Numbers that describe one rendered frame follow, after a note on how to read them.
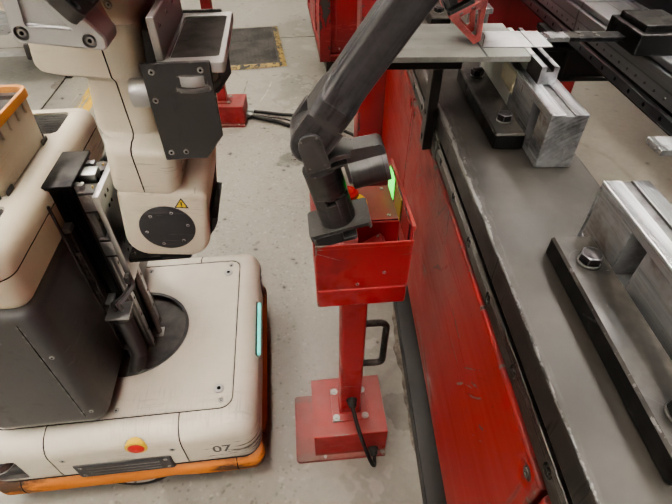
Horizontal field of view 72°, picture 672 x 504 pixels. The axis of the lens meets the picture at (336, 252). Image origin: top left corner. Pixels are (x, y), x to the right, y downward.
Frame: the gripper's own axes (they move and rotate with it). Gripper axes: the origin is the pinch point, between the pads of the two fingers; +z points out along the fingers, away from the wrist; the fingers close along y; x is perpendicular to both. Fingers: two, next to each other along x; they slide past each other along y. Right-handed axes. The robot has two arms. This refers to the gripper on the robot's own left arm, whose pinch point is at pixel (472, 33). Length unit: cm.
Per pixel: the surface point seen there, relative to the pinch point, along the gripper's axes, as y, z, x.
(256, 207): 79, 62, 101
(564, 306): -54, 13, 5
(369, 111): 86, 46, 36
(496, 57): -8.1, 2.6, -1.8
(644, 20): -0.1, 12.1, -28.5
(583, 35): 0.8, 10.3, -18.5
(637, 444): -71, 14, 4
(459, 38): 1.0, 0.3, 2.3
